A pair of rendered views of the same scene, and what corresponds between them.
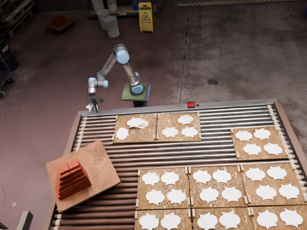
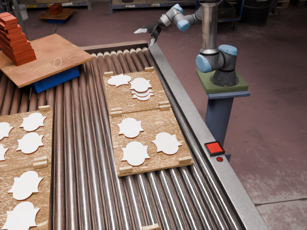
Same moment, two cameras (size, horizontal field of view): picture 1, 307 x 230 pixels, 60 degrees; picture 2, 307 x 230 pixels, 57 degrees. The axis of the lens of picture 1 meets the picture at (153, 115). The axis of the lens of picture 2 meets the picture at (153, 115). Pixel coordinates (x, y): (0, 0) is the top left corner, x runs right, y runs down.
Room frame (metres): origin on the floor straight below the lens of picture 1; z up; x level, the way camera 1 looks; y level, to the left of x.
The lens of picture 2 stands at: (1.34, -1.18, 1.92)
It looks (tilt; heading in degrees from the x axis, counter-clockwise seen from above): 40 degrees down; 68
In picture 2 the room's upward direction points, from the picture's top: straight up
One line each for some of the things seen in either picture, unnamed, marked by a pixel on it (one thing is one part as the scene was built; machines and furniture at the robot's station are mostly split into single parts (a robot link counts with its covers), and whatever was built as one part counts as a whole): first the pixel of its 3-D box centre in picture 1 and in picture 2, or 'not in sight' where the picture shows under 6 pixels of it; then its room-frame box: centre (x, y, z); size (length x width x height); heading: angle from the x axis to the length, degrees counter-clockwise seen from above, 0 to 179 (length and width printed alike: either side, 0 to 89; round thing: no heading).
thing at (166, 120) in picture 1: (178, 127); (147, 138); (1.69, -0.22, 0.93); 0.41 x 0.35 x 0.02; 80
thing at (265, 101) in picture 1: (174, 109); (198, 130); (1.98, -0.23, 0.89); 2.08 x 0.09 x 0.06; 83
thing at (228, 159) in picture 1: (177, 162); (70, 152); (1.31, -0.14, 0.90); 1.95 x 0.05 x 0.05; 83
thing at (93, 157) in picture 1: (82, 172); (40, 56); (1.27, 0.66, 1.03); 0.50 x 0.50 x 0.02; 21
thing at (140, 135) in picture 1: (135, 128); (134, 91); (1.76, 0.20, 0.93); 0.41 x 0.35 x 0.02; 81
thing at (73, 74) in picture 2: not in sight; (46, 68); (1.29, 0.59, 0.97); 0.31 x 0.31 x 0.10; 21
